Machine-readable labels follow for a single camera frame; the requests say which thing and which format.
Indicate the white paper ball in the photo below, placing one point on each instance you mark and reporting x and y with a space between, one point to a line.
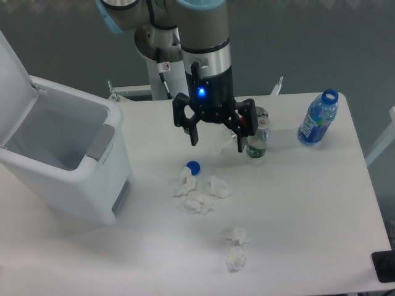
188 183
237 235
199 204
218 187
235 259

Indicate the black device at edge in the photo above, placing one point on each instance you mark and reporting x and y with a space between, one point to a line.
383 262

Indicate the white trash bin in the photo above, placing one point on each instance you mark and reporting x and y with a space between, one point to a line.
64 144

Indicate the white paper ball right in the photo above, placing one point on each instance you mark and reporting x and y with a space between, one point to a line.
218 187

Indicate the metal drink can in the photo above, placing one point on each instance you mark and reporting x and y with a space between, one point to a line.
261 112

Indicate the blue plastic drink bottle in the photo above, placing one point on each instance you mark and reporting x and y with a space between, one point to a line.
319 116

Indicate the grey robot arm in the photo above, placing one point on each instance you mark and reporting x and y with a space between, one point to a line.
197 34

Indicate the clear green-label bottle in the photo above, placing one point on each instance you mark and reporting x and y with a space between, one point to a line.
257 144

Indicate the white paper ball bottom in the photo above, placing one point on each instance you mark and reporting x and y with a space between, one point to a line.
235 259

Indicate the white paper ball middle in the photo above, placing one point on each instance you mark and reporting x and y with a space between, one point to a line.
199 204

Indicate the white paper ball lower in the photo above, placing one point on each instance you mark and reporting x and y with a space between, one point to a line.
237 235

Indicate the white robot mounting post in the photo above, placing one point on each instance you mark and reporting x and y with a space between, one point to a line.
162 52

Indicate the white paper ball left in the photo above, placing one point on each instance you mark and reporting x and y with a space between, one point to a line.
188 183

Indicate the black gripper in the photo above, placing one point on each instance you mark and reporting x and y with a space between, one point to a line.
211 99

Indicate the blue bottle cap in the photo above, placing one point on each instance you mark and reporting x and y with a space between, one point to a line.
194 166

